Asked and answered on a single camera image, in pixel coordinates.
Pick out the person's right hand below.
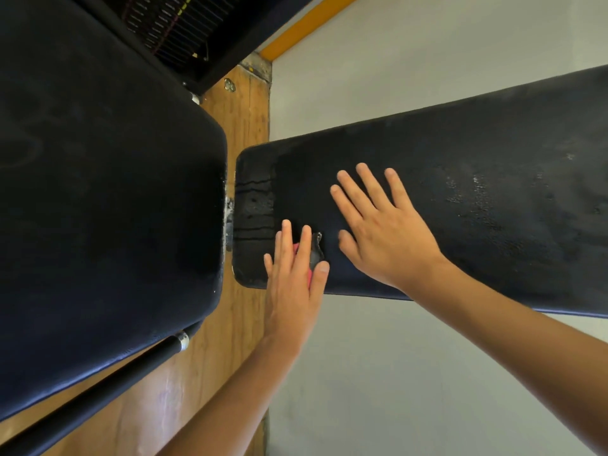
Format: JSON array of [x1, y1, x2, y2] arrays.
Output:
[[329, 163, 448, 300]]

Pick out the person's left hand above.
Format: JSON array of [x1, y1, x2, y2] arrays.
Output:
[[263, 219, 331, 357]]

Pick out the pink cleaning cloth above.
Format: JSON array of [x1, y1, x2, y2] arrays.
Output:
[[293, 240, 317, 286]]

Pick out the person's left forearm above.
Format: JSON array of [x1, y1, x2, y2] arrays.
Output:
[[156, 337, 305, 456]]

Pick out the person's right forearm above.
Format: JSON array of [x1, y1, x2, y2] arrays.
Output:
[[413, 261, 608, 452]]

